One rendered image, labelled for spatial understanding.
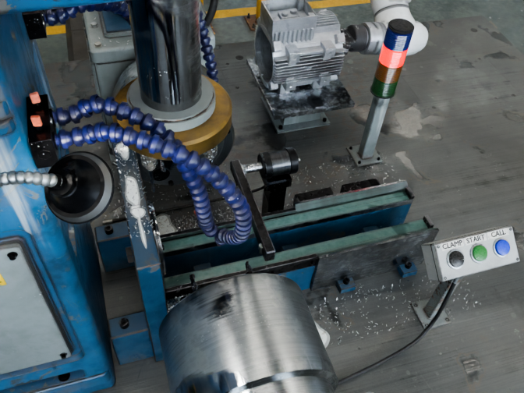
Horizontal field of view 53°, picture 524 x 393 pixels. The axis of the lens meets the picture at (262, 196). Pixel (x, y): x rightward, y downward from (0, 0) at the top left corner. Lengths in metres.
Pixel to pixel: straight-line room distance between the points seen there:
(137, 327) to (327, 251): 0.42
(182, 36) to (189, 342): 0.43
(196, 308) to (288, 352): 0.15
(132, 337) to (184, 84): 0.52
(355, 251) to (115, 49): 0.69
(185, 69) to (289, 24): 0.71
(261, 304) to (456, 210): 0.82
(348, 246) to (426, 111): 0.72
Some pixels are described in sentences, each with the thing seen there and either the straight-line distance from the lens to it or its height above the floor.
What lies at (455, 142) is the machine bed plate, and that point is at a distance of 1.70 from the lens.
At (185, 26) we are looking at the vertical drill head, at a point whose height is 1.49.
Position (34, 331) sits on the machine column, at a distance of 0.90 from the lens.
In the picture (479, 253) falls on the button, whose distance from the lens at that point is 1.07.
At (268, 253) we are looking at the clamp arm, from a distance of 1.01.
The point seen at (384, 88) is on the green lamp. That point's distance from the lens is 1.37.
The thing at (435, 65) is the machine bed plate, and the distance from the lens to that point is 1.99.
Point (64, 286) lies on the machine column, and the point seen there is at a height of 1.19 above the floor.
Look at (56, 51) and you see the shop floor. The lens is 3.44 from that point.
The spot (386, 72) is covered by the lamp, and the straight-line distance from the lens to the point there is 1.35.
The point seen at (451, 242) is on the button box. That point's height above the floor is 1.08.
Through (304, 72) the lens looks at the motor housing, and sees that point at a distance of 1.47.
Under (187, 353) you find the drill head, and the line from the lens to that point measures 0.80.
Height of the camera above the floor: 1.85
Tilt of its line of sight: 49 degrees down
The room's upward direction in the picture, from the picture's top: 5 degrees clockwise
